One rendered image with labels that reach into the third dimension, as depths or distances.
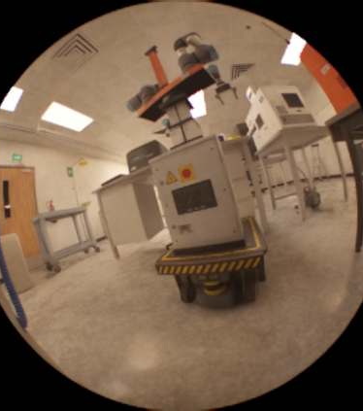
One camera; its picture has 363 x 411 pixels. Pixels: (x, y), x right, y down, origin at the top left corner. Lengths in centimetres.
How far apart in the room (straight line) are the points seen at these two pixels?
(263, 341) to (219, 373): 17
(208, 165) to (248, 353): 65
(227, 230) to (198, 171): 24
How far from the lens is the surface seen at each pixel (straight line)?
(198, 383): 53
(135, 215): 146
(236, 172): 125
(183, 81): 84
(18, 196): 356
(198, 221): 52
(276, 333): 58
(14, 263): 210
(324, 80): 98
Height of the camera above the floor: 50
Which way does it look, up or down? 2 degrees down
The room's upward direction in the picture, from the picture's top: 15 degrees counter-clockwise
